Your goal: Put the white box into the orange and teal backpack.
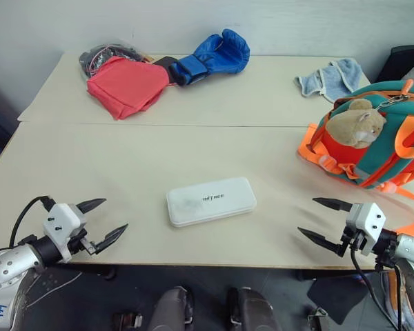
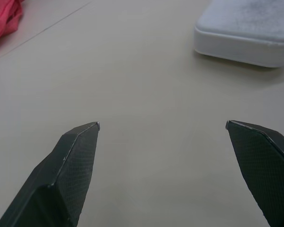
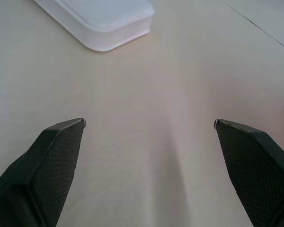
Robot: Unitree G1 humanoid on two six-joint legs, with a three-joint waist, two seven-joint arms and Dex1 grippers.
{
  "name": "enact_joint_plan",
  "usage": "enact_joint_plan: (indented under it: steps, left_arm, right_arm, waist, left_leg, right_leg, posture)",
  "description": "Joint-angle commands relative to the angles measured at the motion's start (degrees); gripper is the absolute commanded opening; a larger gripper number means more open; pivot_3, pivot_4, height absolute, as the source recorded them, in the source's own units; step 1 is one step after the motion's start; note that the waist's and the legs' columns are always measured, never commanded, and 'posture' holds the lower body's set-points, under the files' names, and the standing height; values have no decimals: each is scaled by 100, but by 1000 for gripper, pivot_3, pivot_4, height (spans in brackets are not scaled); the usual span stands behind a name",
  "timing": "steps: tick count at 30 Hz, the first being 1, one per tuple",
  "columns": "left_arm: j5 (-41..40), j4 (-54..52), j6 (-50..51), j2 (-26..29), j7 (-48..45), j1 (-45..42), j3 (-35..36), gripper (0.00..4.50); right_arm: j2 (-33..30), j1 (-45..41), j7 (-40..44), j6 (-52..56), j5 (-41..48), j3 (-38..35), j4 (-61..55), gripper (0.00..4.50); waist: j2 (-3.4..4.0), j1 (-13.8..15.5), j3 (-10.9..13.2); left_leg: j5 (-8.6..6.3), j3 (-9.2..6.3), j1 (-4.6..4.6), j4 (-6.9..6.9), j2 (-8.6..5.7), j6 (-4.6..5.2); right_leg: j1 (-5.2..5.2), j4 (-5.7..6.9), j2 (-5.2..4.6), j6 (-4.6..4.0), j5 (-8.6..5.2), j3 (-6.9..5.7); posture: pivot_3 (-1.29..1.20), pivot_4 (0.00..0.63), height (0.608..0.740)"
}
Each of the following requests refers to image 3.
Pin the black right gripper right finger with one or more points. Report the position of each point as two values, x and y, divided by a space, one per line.
258 170

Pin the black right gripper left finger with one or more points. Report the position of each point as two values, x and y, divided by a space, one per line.
42 170

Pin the white plastic tray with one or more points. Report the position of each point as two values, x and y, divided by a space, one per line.
104 21

